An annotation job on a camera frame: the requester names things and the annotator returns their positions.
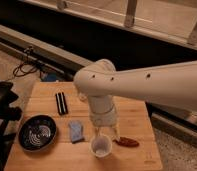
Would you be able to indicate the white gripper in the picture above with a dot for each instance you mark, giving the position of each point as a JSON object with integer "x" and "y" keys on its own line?
{"x": 105, "y": 120}

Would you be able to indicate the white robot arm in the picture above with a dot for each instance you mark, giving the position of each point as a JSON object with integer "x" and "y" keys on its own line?
{"x": 172, "y": 85}

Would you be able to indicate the brown oblong object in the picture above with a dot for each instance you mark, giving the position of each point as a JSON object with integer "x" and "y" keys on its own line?
{"x": 127, "y": 142}

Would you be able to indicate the blue cloth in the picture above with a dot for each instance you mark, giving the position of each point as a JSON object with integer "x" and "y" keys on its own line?
{"x": 76, "y": 131}

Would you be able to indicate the clear plastic bottle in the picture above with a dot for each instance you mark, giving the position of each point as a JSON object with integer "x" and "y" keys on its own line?
{"x": 82, "y": 97}

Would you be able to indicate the black rectangular case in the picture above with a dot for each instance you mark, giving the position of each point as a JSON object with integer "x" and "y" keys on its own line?
{"x": 61, "y": 103}

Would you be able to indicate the dark patterned bowl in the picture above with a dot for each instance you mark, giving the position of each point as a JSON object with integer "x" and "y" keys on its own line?
{"x": 37, "y": 133}

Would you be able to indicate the blue object on floor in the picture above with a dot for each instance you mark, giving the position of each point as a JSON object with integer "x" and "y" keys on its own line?
{"x": 48, "y": 77}

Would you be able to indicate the black tripod stand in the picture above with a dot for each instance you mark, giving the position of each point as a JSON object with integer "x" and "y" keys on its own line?
{"x": 7, "y": 114}

